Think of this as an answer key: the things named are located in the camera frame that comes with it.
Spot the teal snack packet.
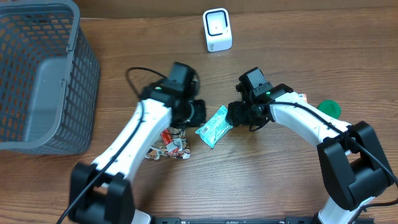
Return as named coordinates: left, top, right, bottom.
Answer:
left=195, top=105, right=233, bottom=149

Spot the red snack stick packet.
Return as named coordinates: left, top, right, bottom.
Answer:
left=160, top=129, right=179, bottom=154

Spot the brown cookie bag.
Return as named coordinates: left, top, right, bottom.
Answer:
left=145, top=128, right=191, bottom=160

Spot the green lid jar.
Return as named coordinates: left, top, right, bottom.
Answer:
left=317, top=100, right=341, bottom=119

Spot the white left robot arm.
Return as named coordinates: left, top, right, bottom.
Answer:
left=58, top=62, right=206, bottom=224

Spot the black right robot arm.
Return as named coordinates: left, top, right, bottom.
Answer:
left=226, top=67, right=397, bottom=223

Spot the grey plastic mesh basket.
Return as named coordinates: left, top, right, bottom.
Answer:
left=1, top=1, right=101, bottom=155

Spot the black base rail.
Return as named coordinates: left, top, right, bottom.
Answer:
left=149, top=216, right=376, bottom=224

